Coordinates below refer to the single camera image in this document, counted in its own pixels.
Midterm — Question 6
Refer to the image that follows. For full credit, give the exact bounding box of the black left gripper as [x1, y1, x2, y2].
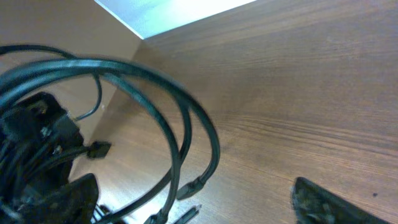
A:
[1, 91, 84, 199]

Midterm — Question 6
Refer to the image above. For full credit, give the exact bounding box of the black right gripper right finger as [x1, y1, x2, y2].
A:
[291, 177, 388, 224]

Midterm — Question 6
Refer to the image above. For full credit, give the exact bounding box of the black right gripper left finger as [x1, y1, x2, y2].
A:
[1, 174, 99, 224]

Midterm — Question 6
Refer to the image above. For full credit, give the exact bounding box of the thin black cable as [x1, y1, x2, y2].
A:
[0, 44, 113, 159]

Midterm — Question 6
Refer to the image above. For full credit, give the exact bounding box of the thick black cable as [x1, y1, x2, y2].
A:
[0, 57, 221, 224]

